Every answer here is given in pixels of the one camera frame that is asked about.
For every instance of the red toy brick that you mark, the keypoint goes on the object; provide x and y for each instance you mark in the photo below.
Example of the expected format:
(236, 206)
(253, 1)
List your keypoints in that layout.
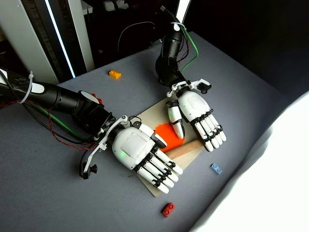
(168, 209)

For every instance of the yellow toy brick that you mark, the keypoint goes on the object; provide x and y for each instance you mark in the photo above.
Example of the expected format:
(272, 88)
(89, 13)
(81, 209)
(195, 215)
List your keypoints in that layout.
(115, 74)

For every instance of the wooden stick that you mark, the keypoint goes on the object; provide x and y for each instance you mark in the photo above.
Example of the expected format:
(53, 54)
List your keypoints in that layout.
(186, 148)

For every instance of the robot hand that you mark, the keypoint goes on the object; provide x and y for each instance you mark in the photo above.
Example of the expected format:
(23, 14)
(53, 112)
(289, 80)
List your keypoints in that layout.
(132, 145)
(193, 104)

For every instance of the grey table cloth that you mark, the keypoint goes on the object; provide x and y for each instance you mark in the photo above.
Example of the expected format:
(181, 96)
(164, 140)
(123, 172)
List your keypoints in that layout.
(48, 193)

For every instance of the white backdrop sheet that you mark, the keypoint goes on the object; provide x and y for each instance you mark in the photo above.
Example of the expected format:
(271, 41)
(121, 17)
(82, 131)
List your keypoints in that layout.
(265, 181)

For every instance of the light blue flat brick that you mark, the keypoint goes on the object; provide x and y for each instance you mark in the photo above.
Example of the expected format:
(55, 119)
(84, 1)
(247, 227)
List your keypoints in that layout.
(216, 169)

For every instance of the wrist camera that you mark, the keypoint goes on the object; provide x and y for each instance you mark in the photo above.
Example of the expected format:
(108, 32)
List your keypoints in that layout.
(204, 87)
(90, 170)

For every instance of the small red block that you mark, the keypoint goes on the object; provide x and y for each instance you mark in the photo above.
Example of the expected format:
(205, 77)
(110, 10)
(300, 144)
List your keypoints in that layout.
(99, 99)

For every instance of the orange dough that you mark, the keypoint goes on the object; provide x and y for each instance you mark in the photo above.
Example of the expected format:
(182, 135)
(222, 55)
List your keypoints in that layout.
(169, 137)

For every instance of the light wooden board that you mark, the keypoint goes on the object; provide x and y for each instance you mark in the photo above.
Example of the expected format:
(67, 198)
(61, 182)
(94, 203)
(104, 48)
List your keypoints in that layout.
(190, 159)

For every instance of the white grey column frame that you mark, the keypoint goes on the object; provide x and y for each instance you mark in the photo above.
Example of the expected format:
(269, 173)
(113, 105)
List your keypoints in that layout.
(19, 36)

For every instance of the white LED light strip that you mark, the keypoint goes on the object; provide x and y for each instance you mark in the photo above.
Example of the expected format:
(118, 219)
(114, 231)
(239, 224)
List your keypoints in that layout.
(60, 41)

